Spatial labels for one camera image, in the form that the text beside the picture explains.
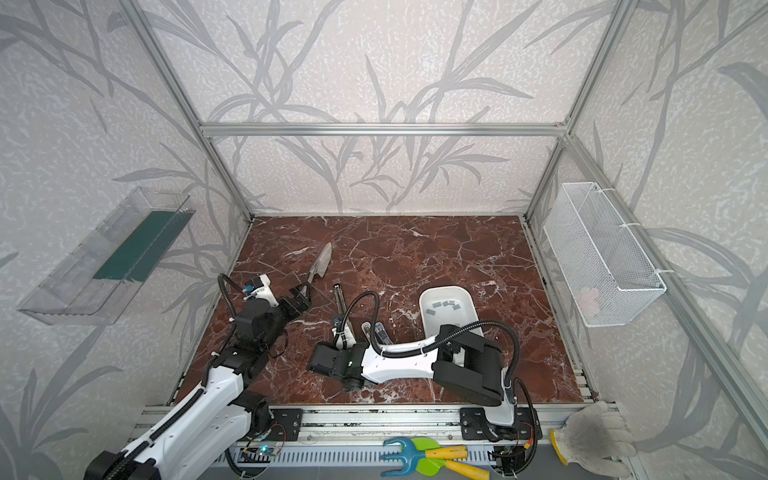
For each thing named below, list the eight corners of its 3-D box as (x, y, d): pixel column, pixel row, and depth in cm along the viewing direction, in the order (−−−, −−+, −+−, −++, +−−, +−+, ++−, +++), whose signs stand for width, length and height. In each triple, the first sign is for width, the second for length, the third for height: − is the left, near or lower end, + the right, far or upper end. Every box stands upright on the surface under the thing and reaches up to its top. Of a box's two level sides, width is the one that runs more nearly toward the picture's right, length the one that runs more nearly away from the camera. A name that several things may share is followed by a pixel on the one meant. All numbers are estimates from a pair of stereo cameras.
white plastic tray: (420, 338, 90) (421, 329, 85) (419, 295, 100) (420, 285, 95) (477, 338, 90) (482, 329, 85) (470, 296, 100) (474, 286, 95)
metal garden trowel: (307, 282, 103) (305, 278, 101) (328, 246, 114) (327, 241, 112) (318, 285, 103) (316, 281, 101) (338, 248, 113) (337, 244, 111)
